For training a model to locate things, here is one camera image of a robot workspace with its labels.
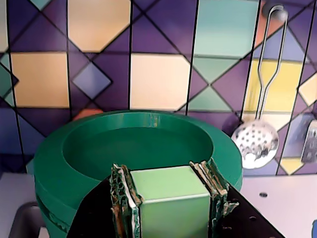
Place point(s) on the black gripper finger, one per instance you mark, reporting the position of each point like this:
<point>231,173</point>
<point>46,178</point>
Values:
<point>96,215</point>
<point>237,218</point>

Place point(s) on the green round lid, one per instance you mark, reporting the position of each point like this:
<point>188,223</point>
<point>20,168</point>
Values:
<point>148,141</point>

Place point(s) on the green cup-shaped recipient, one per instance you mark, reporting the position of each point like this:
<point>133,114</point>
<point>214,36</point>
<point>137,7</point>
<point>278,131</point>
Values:
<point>53,223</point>

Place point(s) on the grey toy sink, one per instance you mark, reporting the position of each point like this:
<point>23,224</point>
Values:
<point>22,218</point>

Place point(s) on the steel skimmer spoon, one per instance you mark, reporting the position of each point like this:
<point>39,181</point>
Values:
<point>257,143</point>

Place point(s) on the blue stove burner trivet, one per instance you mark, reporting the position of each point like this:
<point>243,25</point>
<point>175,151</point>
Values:
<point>314,230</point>

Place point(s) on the steel slotted spatula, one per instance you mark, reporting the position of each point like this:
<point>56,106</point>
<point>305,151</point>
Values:
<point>310,143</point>

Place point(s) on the grey utensil hook peg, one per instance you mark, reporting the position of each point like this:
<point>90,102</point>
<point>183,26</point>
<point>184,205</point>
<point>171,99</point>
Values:
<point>268,6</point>

